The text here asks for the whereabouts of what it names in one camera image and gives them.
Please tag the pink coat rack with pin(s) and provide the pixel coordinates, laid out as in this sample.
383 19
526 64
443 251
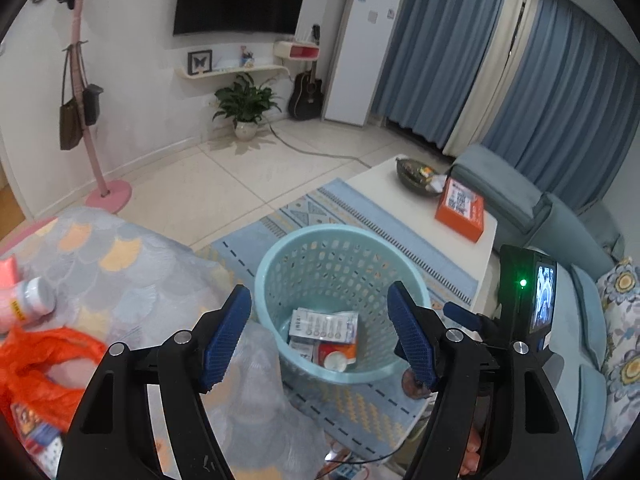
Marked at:
110 195

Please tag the orange plastic bag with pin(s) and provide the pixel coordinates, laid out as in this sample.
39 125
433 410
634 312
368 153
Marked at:
45 355

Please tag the colourful printed packet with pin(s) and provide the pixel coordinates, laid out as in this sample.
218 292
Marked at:
37 435

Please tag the dark bowl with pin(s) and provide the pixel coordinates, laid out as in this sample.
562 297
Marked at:
407 177

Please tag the white blister pack box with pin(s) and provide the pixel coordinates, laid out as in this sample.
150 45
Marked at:
325 325

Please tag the blue sofa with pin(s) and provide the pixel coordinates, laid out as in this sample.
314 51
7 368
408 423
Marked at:
505 185

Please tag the pink and white wall box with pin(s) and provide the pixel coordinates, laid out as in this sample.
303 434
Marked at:
295 50

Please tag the small colourful figurine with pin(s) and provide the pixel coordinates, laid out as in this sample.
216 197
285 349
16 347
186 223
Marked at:
246 57

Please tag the black hanging bag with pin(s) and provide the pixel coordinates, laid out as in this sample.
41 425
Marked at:
91 105

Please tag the framed butterfly picture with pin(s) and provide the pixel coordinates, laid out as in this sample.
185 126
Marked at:
200 62

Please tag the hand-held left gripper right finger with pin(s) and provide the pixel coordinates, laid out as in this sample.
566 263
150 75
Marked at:
412 345

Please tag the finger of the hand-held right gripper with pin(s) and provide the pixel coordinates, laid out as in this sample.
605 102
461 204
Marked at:
460 312

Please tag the curved white wall shelf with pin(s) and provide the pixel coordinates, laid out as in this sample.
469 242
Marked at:
235 71

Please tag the scale pattern blanket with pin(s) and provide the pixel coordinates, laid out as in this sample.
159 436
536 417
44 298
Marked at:
125 270

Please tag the black guitar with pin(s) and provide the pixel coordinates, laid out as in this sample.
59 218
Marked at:
305 97

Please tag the white coffee table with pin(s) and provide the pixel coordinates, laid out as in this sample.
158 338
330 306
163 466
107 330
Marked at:
395 200

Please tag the beige curtain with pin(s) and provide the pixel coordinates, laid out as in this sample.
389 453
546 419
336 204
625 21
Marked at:
505 60

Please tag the brown round thing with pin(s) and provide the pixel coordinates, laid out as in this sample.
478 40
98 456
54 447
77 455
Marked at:
415 385

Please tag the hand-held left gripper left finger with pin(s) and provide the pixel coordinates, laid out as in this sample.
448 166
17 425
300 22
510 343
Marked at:
225 342

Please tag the white pill bottle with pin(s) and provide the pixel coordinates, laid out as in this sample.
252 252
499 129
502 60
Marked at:
27 302

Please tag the blue curtain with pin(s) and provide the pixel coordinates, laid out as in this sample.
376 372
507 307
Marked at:
565 100
435 45

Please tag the light blue plastic basket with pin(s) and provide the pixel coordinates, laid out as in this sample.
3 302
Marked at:
280 260

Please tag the red and white box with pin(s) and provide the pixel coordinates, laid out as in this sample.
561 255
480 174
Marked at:
340 355

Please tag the orange box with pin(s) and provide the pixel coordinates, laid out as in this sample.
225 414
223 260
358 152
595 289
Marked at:
457 210

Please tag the brown hanging bag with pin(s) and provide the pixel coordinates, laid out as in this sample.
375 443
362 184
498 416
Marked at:
70 120

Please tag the floral cushion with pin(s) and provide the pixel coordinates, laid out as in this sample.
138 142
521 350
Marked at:
622 320

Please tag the white refrigerator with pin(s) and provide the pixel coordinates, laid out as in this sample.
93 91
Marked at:
360 50

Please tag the potted green plant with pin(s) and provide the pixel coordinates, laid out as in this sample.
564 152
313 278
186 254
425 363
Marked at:
245 102

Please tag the person's right hand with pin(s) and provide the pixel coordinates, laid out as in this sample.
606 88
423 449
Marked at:
471 455

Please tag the clear plastic bag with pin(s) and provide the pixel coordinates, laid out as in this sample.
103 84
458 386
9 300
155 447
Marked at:
260 390

